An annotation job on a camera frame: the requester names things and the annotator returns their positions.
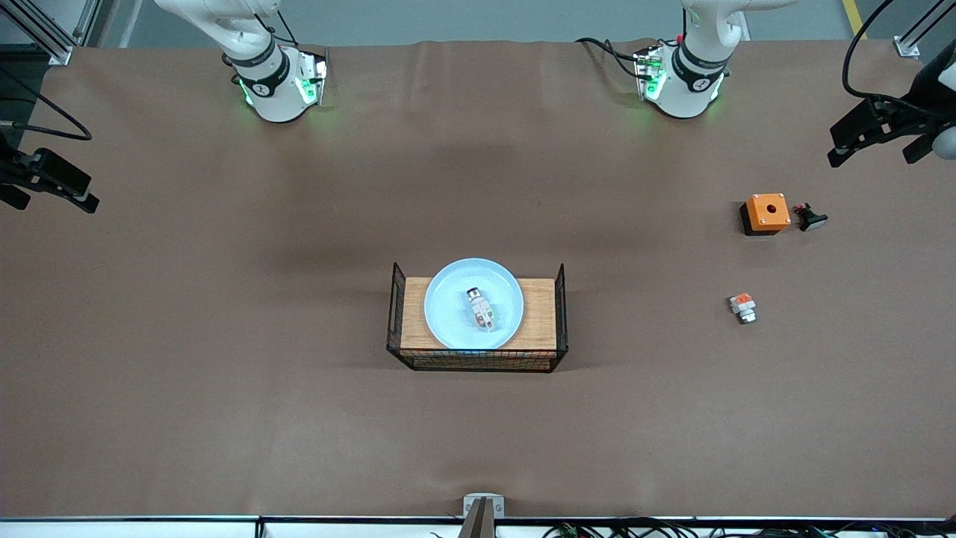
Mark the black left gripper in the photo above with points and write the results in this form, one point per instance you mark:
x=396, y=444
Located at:
x=900, y=117

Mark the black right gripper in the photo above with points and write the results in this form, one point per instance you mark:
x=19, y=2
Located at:
x=16, y=170

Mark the light blue plate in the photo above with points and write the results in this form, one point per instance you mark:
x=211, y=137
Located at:
x=448, y=314

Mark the white red-capped push button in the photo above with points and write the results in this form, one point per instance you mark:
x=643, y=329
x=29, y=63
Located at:
x=481, y=308

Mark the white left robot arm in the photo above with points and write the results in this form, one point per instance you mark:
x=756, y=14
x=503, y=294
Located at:
x=683, y=97

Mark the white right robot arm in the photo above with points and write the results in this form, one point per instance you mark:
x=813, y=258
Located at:
x=278, y=99

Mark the black white-capped push button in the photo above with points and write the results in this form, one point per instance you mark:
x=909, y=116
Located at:
x=811, y=219

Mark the wooden board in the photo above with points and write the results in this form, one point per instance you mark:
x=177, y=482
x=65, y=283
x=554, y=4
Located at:
x=540, y=321

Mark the aluminium frame profile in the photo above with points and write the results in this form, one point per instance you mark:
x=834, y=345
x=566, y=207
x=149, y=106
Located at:
x=915, y=37
x=88, y=19
x=45, y=41

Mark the orange button enclosure box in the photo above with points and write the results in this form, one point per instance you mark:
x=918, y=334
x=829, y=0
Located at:
x=768, y=211

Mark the white orange switch block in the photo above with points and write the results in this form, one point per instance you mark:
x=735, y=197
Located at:
x=743, y=307

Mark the white table edge rail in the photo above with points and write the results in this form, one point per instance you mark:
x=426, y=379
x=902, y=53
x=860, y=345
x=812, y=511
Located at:
x=127, y=529

